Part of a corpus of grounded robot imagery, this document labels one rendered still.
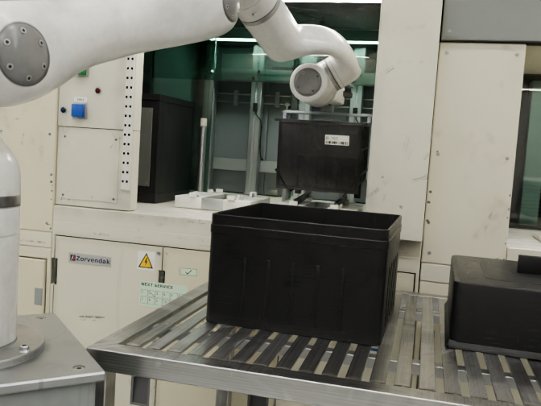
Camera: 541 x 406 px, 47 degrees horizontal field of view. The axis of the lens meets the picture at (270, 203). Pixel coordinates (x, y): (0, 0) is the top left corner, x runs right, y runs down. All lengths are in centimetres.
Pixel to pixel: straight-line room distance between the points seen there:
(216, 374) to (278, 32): 71
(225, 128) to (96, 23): 151
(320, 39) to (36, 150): 75
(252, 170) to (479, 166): 111
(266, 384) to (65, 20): 52
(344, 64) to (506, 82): 33
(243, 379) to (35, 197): 97
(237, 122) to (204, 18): 138
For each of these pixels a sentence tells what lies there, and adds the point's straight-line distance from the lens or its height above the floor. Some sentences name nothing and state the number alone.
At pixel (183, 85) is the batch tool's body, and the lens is 201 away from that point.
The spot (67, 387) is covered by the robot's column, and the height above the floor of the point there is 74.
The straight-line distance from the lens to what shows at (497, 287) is 97.
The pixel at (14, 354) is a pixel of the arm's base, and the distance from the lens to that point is 84.
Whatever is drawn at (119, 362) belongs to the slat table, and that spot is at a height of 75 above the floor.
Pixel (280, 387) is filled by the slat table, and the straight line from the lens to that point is 80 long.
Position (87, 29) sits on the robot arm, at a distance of 89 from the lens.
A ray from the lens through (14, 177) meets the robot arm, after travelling 83.
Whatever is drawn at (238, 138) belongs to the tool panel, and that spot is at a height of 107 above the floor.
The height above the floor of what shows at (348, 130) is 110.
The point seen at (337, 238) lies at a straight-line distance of 92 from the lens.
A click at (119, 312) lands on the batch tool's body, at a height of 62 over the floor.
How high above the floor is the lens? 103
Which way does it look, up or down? 5 degrees down
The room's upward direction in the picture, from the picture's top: 4 degrees clockwise
